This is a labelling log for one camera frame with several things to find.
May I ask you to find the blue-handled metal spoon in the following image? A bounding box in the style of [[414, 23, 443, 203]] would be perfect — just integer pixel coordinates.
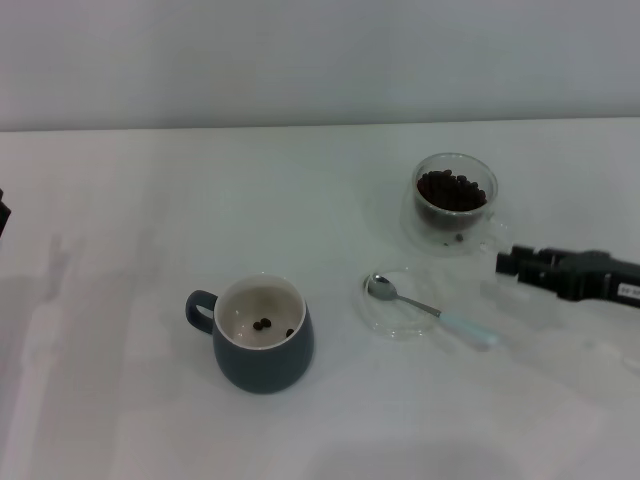
[[368, 273, 500, 350]]

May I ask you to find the dark grey ceramic mug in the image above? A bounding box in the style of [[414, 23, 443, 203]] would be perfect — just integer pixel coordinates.
[[185, 272, 316, 395]]

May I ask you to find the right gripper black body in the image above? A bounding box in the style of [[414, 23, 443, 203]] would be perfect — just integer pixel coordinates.
[[519, 248, 640, 309]]

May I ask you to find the double-wall glass cup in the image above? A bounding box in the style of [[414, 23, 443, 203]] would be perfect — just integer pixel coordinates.
[[402, 152, 511, 259]]

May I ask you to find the clear glass saucer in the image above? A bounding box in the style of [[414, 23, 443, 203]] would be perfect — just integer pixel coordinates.
[[362, 264, 441, 341]]

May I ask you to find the brown coffee bean pile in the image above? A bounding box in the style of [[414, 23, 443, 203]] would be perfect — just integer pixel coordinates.
[[417, 169, 488, 211]]

